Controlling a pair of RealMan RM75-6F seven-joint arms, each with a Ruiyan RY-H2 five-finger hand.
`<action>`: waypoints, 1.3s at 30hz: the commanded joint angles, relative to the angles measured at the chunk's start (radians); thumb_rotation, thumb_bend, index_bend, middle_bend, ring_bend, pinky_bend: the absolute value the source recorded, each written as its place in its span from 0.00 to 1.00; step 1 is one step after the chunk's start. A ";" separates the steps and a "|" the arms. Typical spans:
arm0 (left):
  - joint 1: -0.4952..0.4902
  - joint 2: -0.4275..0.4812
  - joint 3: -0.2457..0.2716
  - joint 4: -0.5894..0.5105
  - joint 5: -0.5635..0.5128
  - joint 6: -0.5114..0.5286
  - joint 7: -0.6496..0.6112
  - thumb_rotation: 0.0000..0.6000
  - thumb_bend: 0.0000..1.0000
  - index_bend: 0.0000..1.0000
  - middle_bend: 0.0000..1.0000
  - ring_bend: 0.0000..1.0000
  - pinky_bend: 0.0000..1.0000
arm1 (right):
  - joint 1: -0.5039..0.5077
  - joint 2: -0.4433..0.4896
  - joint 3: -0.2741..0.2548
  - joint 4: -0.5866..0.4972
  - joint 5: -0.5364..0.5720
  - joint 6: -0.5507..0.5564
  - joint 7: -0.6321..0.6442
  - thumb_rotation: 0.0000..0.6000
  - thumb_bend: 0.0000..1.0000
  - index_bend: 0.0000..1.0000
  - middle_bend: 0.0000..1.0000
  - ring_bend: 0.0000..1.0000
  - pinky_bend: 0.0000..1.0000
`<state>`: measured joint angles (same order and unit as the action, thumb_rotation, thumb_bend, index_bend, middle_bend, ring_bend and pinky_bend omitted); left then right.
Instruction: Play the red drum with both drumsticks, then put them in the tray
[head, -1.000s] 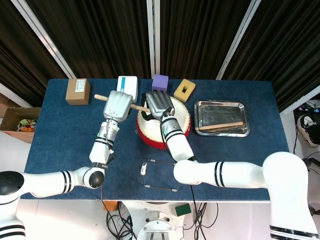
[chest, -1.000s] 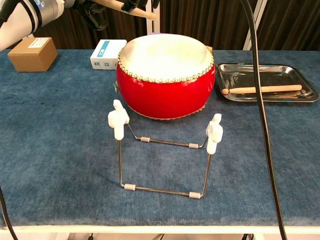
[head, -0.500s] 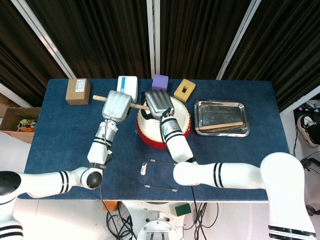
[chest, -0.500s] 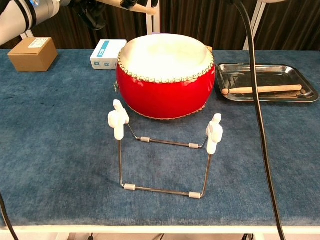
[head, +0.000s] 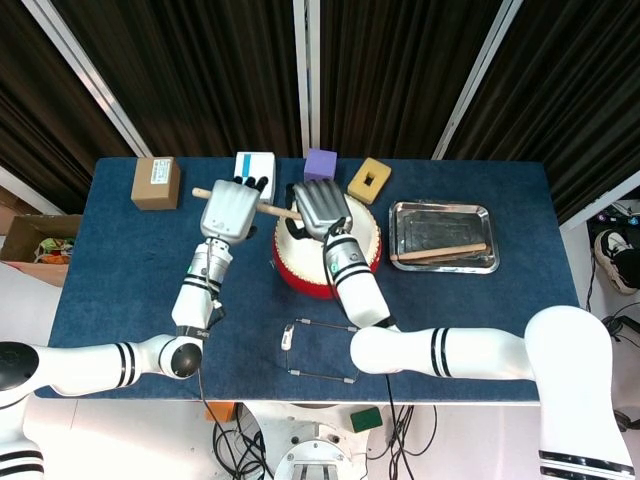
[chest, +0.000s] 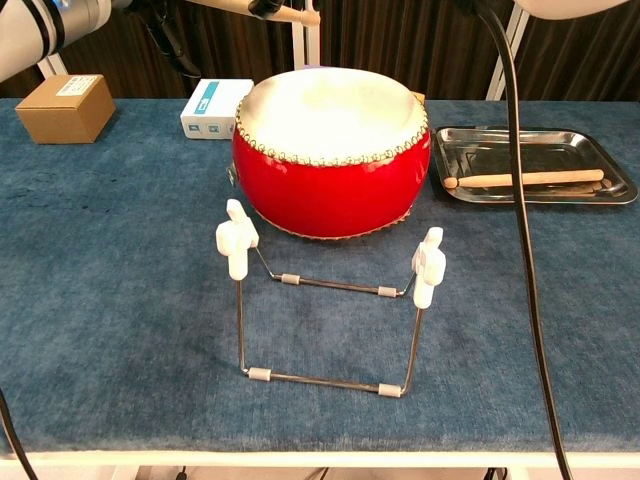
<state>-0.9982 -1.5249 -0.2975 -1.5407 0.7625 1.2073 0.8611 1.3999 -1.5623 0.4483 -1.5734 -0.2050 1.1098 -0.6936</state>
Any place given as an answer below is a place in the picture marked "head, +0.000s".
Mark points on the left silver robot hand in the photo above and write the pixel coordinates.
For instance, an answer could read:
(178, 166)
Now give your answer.
(230, 210)

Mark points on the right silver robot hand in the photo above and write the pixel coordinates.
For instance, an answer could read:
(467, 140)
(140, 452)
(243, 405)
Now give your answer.
(322, 207)

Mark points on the wooden drumstick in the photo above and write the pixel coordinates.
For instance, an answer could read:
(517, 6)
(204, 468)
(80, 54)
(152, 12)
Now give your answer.
(275, 211)
(440, 251)

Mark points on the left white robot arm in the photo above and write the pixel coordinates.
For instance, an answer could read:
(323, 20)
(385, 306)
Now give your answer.
(195, 295)

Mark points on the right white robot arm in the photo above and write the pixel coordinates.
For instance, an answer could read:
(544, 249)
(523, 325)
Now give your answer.
(450, 345)

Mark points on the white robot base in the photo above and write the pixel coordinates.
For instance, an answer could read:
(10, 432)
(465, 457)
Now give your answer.
(310, 445)

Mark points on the red drum white skin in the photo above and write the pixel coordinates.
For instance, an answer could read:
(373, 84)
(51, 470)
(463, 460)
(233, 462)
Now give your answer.
(300, 275)

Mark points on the purple foam cube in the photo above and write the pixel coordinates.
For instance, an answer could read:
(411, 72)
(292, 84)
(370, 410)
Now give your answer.
(320, 165)

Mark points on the white blue carton box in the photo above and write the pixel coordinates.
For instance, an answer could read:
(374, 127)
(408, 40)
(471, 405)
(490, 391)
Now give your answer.
(255, 162)

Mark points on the yellow sponge block with hole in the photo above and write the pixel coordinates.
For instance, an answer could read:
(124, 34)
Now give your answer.
(380, 175)

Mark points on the brown cardboard box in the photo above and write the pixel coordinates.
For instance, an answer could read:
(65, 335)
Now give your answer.
(155, 185)

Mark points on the stainless steel tray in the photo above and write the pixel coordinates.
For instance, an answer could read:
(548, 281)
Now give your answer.
(442, 225)

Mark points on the blue table cloth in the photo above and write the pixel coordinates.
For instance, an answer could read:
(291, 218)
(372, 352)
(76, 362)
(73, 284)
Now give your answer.
(125, 280)

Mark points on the black pleated curtain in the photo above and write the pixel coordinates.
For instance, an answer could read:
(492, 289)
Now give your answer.
(210, 75)

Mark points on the orange block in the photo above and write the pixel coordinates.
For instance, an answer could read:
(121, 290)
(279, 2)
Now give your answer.
(220, 411)

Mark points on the open cardboard box with clutter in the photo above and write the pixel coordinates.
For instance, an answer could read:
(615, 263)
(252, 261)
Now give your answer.
(30, 245)

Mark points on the green block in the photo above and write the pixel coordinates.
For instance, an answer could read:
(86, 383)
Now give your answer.
(366, 420)

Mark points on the white black sneaker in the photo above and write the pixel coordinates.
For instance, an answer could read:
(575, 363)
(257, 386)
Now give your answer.
(612, 250)

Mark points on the white upright frame post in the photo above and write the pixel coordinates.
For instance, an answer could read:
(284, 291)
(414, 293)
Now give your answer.
(306, 75)

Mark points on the white slanted frame post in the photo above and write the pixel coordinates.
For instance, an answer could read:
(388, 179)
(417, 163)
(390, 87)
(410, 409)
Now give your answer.
(85, 75)
(477, 75)

